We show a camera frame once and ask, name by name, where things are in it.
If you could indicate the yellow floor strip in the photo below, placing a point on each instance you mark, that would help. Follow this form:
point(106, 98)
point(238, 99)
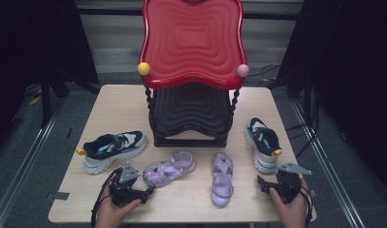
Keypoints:
point(34, 100)

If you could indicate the person's right hand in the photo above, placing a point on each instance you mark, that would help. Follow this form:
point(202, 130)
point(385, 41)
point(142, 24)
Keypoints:
point(294, 215)

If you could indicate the metal floor rail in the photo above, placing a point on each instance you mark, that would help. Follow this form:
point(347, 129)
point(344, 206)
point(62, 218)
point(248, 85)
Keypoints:
point(29, 152)
point(327, 164)

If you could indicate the small black tape strip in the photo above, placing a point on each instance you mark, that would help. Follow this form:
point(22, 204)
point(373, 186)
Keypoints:
point(69, 133)

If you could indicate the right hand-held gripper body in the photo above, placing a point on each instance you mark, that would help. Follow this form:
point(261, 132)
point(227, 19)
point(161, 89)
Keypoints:
point(289, 186)

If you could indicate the grey tape piece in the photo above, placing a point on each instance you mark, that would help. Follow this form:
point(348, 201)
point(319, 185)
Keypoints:
point(58, 196)
point(313, 193)

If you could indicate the navy and white sneaker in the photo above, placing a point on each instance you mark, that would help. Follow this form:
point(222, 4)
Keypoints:
point(118, 146)
point(264, 139)

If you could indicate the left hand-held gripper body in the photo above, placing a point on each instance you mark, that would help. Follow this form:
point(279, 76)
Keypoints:
point(124, 186)

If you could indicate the person's left hand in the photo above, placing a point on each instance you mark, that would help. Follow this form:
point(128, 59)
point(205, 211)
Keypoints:
point(110, 215)

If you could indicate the red and black shoe rack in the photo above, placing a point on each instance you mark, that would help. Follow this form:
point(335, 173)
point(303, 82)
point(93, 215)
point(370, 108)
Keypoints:
point(194, 47)

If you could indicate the purple sandal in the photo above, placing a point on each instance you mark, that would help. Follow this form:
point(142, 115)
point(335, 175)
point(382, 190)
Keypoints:
point(164, 172)
point(222, 166)

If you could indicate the dark curtain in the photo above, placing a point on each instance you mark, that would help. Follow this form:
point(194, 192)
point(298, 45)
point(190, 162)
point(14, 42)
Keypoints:
point(23, 47)
point(356, 63)

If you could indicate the black metal stand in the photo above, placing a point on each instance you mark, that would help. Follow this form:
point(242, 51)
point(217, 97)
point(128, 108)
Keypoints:
point(46, 104)

